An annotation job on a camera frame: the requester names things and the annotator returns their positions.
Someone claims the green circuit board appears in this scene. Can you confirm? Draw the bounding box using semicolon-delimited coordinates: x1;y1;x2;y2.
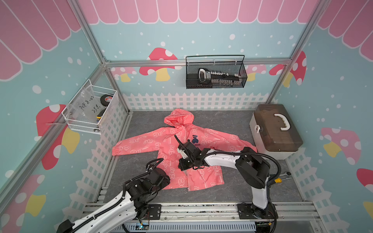
135;223;149;231

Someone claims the pink patterned kids jacket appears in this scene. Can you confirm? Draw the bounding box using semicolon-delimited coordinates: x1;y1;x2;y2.
111;108;257;191

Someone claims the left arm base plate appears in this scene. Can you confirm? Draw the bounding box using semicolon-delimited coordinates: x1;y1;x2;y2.
138;204;162;220

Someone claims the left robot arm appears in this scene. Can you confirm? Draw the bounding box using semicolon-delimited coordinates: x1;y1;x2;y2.
57;168;171;233

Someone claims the yellow black screwdriver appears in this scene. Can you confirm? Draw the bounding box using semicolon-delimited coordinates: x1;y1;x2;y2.
275;177;292;183

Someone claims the black tape roll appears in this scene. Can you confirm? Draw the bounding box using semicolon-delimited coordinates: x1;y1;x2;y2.
100;94;113;107

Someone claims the socket wrench set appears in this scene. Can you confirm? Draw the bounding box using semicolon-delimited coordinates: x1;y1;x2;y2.
197;69;241;86

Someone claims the yellow tool in basket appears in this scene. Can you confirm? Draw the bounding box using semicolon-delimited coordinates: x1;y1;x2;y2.
96;109;106;121

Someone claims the black wire mesh basket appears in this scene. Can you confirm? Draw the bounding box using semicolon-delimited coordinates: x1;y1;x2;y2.
185;55;247;89

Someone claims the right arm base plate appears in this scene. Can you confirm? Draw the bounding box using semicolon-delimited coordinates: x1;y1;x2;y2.
237;202;278;219

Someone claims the brown lidded toolbox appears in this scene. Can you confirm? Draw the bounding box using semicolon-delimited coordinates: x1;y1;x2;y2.
250;104;303;160

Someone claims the white wire basket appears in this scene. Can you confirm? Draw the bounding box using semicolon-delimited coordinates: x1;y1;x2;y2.
62;80;120;135

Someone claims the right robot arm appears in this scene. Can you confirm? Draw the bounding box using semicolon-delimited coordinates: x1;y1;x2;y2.
177;141;282;219

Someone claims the clear plastic labelled bag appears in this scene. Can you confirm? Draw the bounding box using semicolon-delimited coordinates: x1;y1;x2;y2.
67;86;103;123

